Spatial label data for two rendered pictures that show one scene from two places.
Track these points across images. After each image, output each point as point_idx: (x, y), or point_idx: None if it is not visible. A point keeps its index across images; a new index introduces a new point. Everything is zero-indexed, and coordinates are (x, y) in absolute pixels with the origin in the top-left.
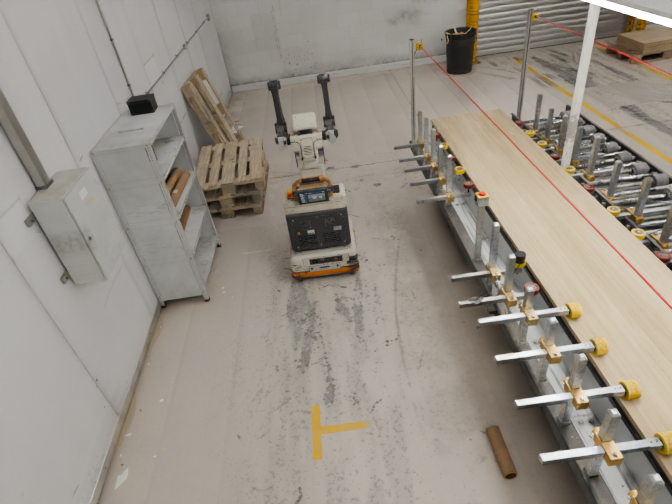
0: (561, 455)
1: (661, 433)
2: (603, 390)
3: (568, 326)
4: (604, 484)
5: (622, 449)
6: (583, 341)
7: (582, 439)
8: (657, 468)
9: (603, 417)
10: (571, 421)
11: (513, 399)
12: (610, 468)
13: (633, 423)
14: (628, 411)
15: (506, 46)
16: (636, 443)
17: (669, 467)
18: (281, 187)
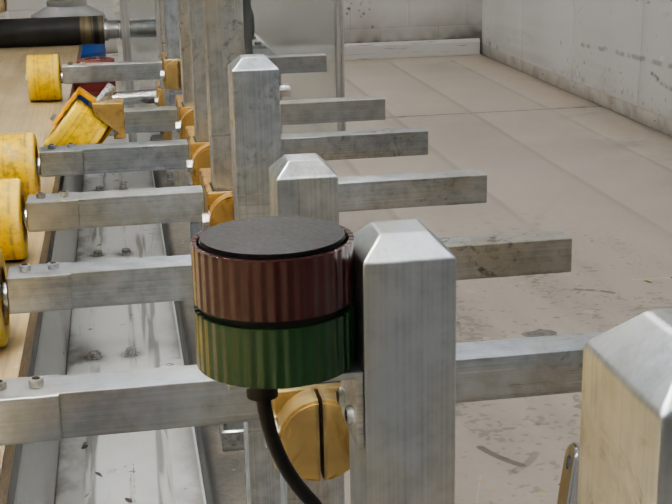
0: (363, 131)
1: (25, 141)
2: (115, 193)
3: (8, 469)
4: (194, 342)
5: (172, 140)
6: (2, 376)
7: (168, 493)
8: (48, 250)
9: (46, 487)
10: (206, 443)
11: None
12: (120, 440)
13: (47, 241)
14: (42, 237)
15: None
16: (118, 145)
17: (43, 185)
18: None
